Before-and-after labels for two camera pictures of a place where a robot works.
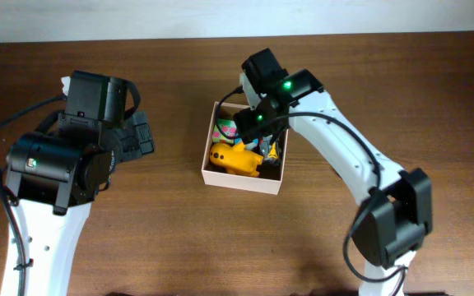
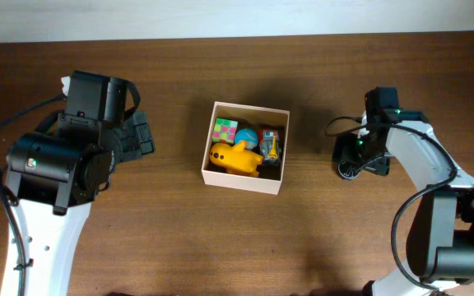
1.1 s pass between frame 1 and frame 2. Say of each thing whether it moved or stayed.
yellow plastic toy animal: stayed
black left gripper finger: stayed
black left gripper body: stayed
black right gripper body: moved
